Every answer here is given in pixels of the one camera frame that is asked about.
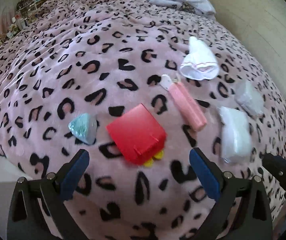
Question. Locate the pink leopard print blanket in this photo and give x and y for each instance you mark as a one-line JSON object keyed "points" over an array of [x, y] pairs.
{"points": [[83, 42]]}

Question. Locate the pink tube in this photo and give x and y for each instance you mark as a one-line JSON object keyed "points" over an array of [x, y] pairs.
{"points": [[186, 105]]}

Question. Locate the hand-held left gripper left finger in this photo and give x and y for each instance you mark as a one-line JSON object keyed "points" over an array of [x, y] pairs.
{"points": [[74, 175]]}

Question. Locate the white cotton pad pack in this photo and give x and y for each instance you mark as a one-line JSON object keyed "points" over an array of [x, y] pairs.
{"points": [[235, 135]]}

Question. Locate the cluster of cosmetic bottles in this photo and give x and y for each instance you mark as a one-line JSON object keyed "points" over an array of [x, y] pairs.
{"points": [[20, 23]]}

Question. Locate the light blue triangular packet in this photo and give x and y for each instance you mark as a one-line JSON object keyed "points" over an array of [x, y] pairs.
{"points": [[83, 128]]}

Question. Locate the clear crinkled plastic packet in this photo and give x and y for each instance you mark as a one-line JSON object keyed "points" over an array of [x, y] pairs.
{"points": [[249, 97]]}

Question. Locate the rack of figurines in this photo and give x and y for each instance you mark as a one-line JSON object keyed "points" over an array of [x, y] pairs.
{"points": [[33, 5]]}

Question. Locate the white sock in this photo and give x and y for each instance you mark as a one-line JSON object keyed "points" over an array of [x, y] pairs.
{"points": [[198, 62]]}

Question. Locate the red box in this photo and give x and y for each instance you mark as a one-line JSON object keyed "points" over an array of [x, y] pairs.
{"points": [[135, 132]]}

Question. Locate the white wardrobe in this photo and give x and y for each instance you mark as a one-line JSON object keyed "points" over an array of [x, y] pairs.
{"points": [[258, 30]]}

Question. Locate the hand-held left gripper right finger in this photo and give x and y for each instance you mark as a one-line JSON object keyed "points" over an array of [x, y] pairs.
{"points": [[205, 177]]}

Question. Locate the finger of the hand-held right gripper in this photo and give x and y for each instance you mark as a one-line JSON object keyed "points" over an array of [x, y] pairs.
{"points": [[279, 165]]}

